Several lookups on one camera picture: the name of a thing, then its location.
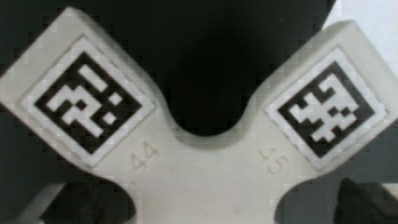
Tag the white marker sheet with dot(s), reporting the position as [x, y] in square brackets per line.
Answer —
[375, 15]

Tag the white cross-shaped table base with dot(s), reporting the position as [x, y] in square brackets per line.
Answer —
[201, 180]

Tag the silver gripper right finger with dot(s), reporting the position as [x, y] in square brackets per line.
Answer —
[352, 203]

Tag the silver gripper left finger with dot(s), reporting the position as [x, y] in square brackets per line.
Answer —
[79, 203]

